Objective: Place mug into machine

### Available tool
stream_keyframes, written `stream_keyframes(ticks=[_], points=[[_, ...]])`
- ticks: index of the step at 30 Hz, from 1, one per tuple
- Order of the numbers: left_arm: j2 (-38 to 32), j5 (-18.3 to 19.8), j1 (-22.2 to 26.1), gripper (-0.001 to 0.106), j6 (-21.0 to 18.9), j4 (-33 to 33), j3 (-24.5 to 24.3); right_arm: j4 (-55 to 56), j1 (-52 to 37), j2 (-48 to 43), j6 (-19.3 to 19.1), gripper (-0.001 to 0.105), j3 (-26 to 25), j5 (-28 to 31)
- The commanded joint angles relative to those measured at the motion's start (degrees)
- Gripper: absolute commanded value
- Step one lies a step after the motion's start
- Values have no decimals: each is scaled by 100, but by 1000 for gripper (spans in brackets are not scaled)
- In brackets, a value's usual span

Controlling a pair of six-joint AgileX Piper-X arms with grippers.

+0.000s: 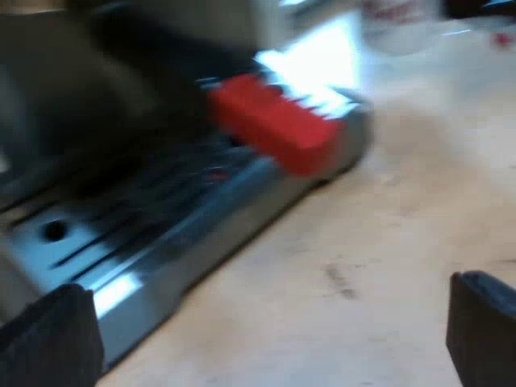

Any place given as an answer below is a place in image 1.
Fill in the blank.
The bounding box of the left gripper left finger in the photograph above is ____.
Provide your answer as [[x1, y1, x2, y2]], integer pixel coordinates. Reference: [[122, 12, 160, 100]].
[[0, 283, 106, 387]]

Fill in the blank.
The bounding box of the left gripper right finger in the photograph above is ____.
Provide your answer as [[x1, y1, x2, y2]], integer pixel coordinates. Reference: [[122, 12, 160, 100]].
[[445, 270, 516, 387]]

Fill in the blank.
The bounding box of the steel espresso machine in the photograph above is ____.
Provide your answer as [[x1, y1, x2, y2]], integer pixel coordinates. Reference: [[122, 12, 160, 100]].
[[0, 0, 374, 374]]

